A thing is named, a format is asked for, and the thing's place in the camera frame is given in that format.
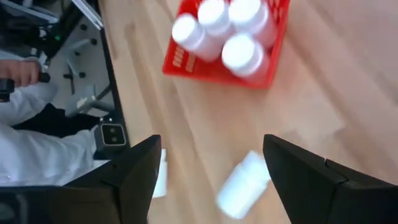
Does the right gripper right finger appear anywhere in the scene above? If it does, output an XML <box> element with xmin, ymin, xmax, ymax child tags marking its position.
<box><xmin>262</xmin><ymin>133</ymin><xmax>398</xmax><ymax>224</ymax></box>

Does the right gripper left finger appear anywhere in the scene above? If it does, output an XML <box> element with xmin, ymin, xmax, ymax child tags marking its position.
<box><xmin>62</xmin><ymin>134</ymin><xmax>163</xmax><ymax>224</ymax></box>

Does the white pill bottle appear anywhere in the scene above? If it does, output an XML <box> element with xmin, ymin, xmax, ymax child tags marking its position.
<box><xmin>171</xmin><ymin>12</ymin><xmax>223</xmax><ymax>63</ymax></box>
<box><xmin>228</xmin><ymin>0</ymin><xmax>277</xmax><ymax>47</ymax></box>
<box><xmin>215</xmin><ymin>150</ymin><xmax>272</xmax><ymax>220</ymax></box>
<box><xmin>197</xmin><ymin>0</ymin><xmax>234</xmax><ymax>38</ymax></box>
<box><xmin>151</xmin><ymin>148</ymin><xmax>169</xmax><ymax>199</ymax></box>
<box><xmin>221</xmin><ymin>32</ymin><xmax>271</xmax><ymax>83</ymax></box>

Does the red plastic basket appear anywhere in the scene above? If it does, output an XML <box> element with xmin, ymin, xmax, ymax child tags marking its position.
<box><xmin>162</xmin><ymin>0</ymin><xmax>292</xmax><ymax>90</ymax></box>

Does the person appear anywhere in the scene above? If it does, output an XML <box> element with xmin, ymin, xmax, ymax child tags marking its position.
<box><xmin>0</xmin><ymin>49</ymin><xmax>103</xmax><ymax>187</ymax></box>

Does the silver aluminium extrusion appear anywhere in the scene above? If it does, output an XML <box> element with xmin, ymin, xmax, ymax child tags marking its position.
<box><xmin>71</xmin><ymin>0</ymin><xmax>105</xmax><ymax>30</ymax></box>

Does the black table-level camera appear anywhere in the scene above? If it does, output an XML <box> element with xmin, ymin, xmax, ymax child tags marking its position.
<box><xmin>93</xmin><ymin>123</ymin><xmax>128</xmax><ymax>156</ymax></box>

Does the black aluminium rig frame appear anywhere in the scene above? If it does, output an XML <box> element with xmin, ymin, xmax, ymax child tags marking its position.
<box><xmin>70</xmin><ymin>0</ymin><xmax>131</xmax><ymax>150</ymax></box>

